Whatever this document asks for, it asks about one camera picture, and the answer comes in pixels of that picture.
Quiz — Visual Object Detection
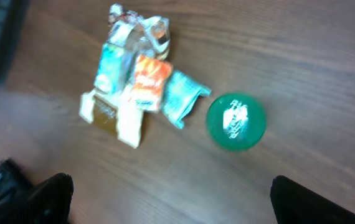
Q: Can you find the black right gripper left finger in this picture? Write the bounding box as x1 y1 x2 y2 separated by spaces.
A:
0 173 73 224

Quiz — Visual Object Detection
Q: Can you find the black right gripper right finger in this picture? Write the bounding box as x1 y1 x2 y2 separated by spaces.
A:
270 175 355 224

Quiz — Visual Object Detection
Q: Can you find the green lid jar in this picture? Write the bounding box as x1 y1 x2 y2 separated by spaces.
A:
206 92 267 152

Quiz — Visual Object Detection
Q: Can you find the small teal tissue pack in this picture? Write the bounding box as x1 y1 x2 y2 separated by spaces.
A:
93 43 134 95

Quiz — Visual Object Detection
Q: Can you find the teal tissue pack wrapper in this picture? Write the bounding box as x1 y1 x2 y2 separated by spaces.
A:
161 70 212 129

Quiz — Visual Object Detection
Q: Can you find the orange tissue pack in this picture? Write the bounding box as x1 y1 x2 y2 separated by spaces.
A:
130 55 173 112

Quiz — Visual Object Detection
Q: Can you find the brown snack pouch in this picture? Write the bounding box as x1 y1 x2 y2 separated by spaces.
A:
78 4 170 148

